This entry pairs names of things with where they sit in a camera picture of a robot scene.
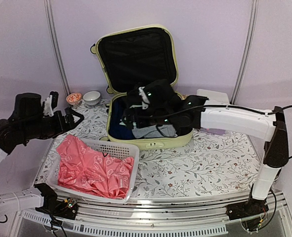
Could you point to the dark blue garment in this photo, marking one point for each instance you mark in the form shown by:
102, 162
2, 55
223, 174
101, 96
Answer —
116, 130

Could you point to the floral patterned tablecloth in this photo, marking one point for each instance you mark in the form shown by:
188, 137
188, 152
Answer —
209, 165

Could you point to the grey folded garment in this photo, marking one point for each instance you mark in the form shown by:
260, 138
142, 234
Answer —
148, 132

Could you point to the left metal corner post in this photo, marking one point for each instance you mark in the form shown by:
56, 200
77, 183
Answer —
55, 45

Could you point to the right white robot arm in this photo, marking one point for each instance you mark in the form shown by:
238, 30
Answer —
268, 126

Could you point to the purple drawer with pink knob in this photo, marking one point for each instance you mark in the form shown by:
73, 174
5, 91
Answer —
219, 132

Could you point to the metal corner post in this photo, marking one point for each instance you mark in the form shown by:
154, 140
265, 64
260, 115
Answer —
246, 52
55, 45

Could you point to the white ceramic bowl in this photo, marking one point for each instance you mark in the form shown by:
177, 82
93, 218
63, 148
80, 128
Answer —
92, 98

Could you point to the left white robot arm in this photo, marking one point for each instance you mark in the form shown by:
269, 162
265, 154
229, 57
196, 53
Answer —
16, 200

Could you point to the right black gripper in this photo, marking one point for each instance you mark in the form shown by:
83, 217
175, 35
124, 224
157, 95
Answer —
130, 112

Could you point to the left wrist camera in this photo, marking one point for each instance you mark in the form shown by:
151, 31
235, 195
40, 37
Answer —
50, 103

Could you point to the right metal corner post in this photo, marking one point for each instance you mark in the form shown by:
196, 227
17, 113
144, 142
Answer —
246, 52

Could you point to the pink bowl behind basket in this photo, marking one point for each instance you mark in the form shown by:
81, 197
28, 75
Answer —
74, 99

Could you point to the white plastic mesh basket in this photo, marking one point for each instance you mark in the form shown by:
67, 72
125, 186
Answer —
118, 150

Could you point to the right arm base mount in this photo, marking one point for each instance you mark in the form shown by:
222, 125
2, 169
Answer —
251, 212

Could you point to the light green hard-shell suitcase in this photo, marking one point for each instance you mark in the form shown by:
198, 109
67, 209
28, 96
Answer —
139, 56

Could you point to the pink printed garment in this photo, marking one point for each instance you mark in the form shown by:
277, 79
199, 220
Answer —
86, 170

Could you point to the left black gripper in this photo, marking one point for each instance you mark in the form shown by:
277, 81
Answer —
62, 126

